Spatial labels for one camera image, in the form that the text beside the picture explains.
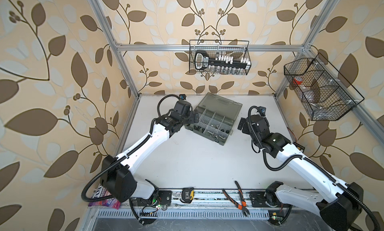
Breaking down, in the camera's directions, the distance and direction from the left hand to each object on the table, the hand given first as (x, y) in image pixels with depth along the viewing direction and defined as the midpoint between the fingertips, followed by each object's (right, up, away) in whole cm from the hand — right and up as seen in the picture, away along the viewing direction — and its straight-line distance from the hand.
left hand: (191, 112), depth 80 cm
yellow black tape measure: (-2, -42, -6) cm, 42 cm away
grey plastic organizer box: (+17, -4, +28) cm, 33 cm away
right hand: (+31, -6, -2) cm, 32 cm away
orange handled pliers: (+26, -46, -8) cm, 53 cm away
